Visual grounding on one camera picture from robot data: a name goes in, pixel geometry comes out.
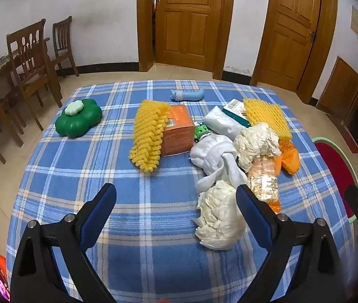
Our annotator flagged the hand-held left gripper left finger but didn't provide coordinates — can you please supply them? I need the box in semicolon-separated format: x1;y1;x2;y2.
11;182;117;303

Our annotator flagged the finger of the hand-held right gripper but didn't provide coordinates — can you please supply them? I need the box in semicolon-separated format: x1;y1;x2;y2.
344;185;358;228

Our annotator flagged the green clover-shaped container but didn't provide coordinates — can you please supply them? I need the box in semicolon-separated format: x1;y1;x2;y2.
55;99;103;138

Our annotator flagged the large wooden chair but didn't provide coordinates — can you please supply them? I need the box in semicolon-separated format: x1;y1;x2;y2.
6;19;63;108

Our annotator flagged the smartphone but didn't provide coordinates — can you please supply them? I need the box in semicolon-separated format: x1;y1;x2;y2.
0;263;10;300

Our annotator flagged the wooden panel door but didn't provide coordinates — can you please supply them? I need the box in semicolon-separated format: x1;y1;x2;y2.
137;0;237;79

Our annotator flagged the wooden door with handle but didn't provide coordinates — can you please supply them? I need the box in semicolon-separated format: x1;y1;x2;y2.
250;0;339;105

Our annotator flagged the red doormat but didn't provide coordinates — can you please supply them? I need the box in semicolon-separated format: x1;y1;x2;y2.
337;123;358;154

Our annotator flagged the small wooden chair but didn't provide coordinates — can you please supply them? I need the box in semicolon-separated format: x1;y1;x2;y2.
52;16;80;78

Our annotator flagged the blue plaid tablecloth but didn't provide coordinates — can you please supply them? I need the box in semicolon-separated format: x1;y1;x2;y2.
6;80;354;303

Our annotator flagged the low wooden wall panel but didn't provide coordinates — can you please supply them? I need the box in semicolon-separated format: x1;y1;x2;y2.
316;56;358;117

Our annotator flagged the white cloth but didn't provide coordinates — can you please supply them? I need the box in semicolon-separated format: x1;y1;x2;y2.
189;134;249;193

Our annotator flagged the yellow foam fruit net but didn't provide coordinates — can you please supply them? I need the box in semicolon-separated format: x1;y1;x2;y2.
129;100;171;173
243;98;293;140

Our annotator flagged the red bin with green rim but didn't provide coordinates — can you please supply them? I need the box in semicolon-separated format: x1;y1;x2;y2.
312;137;358;224

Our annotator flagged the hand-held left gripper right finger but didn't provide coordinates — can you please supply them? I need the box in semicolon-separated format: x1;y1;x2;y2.
236;184;350;303

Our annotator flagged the teal and white box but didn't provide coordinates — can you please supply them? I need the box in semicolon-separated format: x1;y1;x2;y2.
222;99;250;128

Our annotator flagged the orange plastic bag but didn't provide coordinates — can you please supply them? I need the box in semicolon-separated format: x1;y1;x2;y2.
274;139;300;175

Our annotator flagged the small green toy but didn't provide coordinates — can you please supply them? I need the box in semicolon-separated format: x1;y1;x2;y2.
194;124;211;141

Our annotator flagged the cream wall box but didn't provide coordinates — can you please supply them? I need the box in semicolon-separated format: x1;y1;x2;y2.
350;5;358;37

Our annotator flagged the light blue plastic toy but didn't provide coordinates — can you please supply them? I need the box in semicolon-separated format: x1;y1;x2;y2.
170;89;205;102

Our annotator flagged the white tissue packet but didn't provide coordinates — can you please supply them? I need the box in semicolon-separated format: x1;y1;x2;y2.
203;106;246;139

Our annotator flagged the orange cardboard box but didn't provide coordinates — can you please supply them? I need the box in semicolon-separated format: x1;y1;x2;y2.
160;105;196;157

